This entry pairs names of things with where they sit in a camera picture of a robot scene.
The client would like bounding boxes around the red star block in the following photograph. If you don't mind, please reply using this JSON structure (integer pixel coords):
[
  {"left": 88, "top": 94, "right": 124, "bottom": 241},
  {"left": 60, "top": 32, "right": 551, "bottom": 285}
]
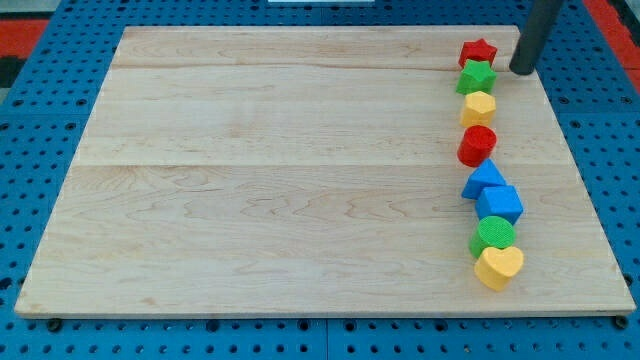
[{"left": 458, "top": 38, "right": 498, "bottom": 68}]

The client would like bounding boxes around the yellow hexagon block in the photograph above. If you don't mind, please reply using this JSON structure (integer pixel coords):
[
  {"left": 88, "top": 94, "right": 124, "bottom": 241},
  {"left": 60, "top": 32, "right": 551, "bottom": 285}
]
[{"left": 460, "top": 91, "right": 497, "bottom": 128}]

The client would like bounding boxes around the blue cube block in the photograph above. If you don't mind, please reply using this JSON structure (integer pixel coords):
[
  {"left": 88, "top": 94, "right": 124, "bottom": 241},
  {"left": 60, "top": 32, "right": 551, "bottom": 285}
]
[{"left": 475, "top": 185, "right": 524, "bottom": 225}]

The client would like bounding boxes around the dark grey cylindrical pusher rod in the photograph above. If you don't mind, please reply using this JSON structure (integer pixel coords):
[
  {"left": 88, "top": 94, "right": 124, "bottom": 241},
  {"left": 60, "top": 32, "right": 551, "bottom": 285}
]
[{"left": 509, "top": 0, "right": 564, "bottom": 75}]

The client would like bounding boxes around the red cylinder block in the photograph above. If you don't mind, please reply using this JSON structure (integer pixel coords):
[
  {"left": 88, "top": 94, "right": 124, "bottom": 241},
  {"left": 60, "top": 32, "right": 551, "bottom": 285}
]
[{"left": 457, "top": 125, "right": 497, "bottom": 167}]

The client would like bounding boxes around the yellow heart block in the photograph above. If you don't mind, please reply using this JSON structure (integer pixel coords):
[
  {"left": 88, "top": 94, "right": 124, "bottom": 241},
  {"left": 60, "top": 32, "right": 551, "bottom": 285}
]
[{"left": 474, "top": 246, "right": 525, "bottom": 292}]

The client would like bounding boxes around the green cylinder block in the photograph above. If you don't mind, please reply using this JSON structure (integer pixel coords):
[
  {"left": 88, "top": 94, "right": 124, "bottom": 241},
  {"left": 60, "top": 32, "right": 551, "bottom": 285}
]
[{"left": 469, "top": 216, "right": 516, "bottom": 258}]

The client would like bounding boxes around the wooden board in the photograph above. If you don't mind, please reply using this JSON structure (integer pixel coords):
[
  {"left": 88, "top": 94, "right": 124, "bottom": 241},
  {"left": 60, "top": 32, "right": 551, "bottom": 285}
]
[{"left": 15, "top": 26, "right": 636, "bottom": 319}]

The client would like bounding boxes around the green star block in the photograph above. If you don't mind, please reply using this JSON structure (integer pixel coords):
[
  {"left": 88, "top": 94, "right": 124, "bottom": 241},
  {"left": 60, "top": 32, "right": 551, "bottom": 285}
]
[{"left": 455, "top": 59, "right": 497, "bottom": 95}]

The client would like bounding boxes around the blue triangle block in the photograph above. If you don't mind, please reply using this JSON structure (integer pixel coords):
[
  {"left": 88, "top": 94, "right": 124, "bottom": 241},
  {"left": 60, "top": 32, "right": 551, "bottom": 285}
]
[{"left": 461, "top": 159, "right": 507, "bottom": 200}]

